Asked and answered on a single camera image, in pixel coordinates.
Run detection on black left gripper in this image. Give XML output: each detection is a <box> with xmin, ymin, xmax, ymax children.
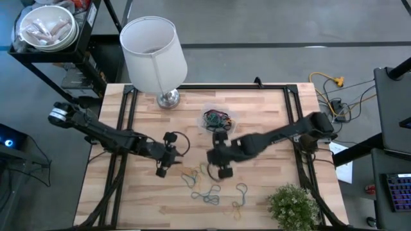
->
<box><xmin>141</xmin><ymin>132</ymin><xmax>184</xmax><ymax>178</ymax></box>

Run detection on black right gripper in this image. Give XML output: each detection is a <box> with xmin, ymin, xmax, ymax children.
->
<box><xmin>207</xmin><ymin>132</ymin><xmax>248</xmax><ymax>180</ymax></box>

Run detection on large wide black rubber band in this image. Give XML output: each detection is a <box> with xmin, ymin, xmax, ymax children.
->
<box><xmin>202</xmin><ymin>110</ymin><xmax>235</xmax><ymax>133</ymax></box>

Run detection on long teal rubber band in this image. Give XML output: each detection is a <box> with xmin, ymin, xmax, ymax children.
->
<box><xmin>191</xmin><ymin>184</ymin><xmax>222</xmax><ymax>206</ymax></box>

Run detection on clear plastic bin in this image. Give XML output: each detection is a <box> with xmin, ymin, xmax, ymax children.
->
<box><xmin>196</xmin><ymin>103</ymin><xmax>240</xmax><ymax>136</ymax></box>

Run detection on green potted plant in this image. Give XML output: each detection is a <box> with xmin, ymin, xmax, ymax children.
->
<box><xmin>267</xmin><ymin>183</ymin><xmax>321</xmax><ymax>231</ymax></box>

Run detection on white shade silver table lamp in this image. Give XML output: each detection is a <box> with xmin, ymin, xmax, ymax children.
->
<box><xmin>119</xmin><ymin>15</ymin><xmax>189</xmax><ymax>110</ymax></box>

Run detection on white paper sheet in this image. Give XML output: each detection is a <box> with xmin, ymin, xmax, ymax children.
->
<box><xmin>328</xmin><ymin>141</ymin><xmax>354</xmax><ymax>184</ymax></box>

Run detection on black power strip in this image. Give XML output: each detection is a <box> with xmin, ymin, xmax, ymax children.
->
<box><xmin>330</xmin><ymin>99</ymin><xmax>347</xmax><ymax>123</ymax></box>

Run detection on black metal cart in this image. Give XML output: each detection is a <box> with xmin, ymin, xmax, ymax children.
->
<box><xmin>8</xmin><ymin>0</ymin><xmax>125</xmax><ymax>109</ymax></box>

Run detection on black computer with blue light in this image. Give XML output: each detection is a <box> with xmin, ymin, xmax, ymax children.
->
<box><xmin>0</xmin><ymin>123</ymin><xmax>28</xmax><ymax>151</ymax></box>

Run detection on dark grey desk panel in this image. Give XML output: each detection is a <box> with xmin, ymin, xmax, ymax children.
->
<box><xmin>373</xmin><ymin>65</ymin><xmax>411</xmax><ymax>155</ymax></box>

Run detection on plastic wrapped packets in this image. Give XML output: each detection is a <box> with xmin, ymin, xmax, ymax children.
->
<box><xmin>24</xmin><ymin>18</ymin><xmax>71</xmax><ymax>42</ymax></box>

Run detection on backlit black keyboard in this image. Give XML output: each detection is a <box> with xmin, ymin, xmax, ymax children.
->
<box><xmin>381</xmin><ymin>172</ymin><xmax>411</xmax><ymax>213</ymax></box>

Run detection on white bowl with items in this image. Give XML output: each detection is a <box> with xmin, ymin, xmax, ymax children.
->
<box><xmin>18</xmin><ymin>5</ymin><xmax>79</xmax><ymax>53</ymax></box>

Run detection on black pole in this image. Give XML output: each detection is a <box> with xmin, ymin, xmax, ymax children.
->
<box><xmin>387</xmin><ymin>56</ymin><xmax>411</xmax><ymax>81</ymax></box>

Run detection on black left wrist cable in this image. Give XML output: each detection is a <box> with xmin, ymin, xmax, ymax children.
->
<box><xmin>171</xmin><ymin>130</ymin><xmax>191</xmax><ymax>158</ymax></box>

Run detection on yellow extension cord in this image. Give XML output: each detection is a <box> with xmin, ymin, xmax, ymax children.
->
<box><xmin>308</xmin><ymin>72</ymin><xmax>345</xmax><ymax>118</ymax></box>

